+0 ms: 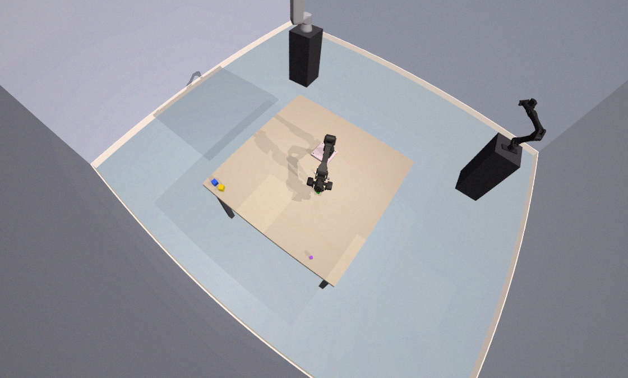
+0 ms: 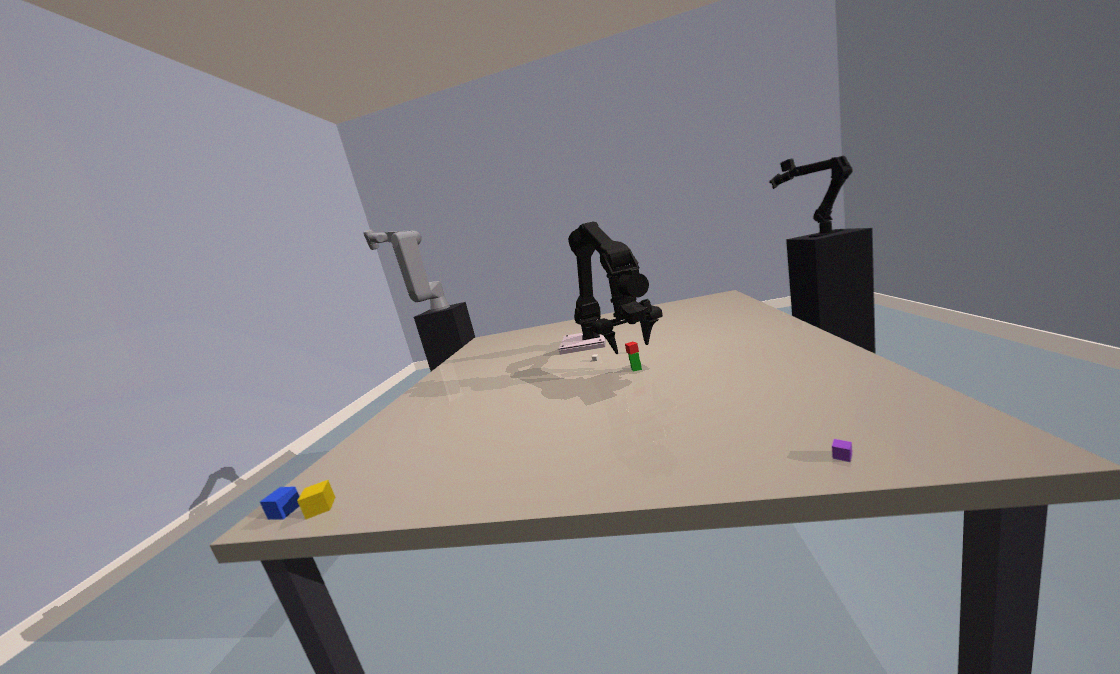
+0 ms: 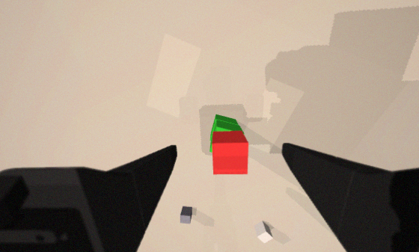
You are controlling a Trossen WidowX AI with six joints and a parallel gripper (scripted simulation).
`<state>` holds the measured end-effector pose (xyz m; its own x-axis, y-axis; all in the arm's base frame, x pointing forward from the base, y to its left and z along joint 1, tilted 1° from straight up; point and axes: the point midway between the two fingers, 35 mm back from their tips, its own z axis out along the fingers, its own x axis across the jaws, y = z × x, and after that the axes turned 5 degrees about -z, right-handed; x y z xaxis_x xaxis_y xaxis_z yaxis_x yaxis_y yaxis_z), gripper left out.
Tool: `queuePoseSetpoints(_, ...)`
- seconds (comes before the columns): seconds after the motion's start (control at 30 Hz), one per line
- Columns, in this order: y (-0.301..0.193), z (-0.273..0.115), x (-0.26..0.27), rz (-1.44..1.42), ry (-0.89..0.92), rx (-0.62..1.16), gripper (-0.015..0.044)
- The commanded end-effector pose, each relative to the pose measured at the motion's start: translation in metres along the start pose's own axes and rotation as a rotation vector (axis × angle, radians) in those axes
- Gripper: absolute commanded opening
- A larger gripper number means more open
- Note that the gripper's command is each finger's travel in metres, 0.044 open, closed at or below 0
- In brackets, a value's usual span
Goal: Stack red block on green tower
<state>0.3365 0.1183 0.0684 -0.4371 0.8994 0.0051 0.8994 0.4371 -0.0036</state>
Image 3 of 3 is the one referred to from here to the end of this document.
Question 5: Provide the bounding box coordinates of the green block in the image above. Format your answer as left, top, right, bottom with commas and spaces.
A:
210, 114, 239, 140
209, 120, 244, 153

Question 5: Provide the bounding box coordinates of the red block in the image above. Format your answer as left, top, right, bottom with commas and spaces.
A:
212, 131, 248, 174

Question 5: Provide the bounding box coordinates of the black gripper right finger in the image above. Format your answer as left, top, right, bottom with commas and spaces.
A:
281, 143, 419, 252

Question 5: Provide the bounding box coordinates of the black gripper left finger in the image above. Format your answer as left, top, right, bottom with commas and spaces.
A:
0, 145, 177, 252

